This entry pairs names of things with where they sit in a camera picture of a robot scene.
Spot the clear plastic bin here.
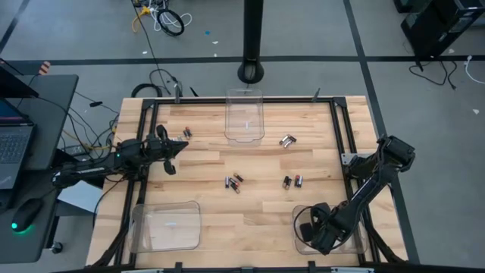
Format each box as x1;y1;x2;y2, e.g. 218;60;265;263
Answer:
127;200;202;254
291;204;368;256
224;88;266;148

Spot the black floor cable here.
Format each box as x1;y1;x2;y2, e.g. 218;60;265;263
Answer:
408;58;458;91

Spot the black monitor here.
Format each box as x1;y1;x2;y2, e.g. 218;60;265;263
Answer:
0;58;40;99

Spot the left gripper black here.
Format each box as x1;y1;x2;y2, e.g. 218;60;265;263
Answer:
149;124;189;176

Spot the dark grey laptop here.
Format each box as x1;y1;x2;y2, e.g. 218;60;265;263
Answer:
0;97;36;190

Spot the coiled black cable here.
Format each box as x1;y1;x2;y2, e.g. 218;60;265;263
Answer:
156;8;186;37

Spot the black round post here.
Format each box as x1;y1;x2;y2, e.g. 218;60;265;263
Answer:
237;0;265;85

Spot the grey flat sheet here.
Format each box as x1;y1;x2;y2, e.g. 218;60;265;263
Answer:
56;180;104;214

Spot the black side desk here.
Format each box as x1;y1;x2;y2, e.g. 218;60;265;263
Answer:
0;74;80;265

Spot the looped black cable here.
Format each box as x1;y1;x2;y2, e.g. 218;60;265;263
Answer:
149;67;183;98

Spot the white cable with plug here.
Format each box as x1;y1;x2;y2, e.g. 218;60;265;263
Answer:
464;55;485;85

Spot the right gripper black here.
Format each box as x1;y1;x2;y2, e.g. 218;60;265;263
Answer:
300;212;348;256

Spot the long black cable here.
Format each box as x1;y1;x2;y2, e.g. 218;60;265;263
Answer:
130;0;171;96

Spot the thin yellow cable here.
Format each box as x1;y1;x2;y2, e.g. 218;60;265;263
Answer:
62;130;114;151

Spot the black computer tower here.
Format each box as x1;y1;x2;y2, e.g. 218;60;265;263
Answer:
400;0;485;60

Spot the black cable with plug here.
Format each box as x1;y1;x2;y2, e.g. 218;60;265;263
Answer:
74;90;120;115

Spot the black computer mouse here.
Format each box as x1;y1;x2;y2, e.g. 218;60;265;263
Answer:
10;197;44;233

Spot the silver mounting bracket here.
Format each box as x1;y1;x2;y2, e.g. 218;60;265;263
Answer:
339;152;359;166

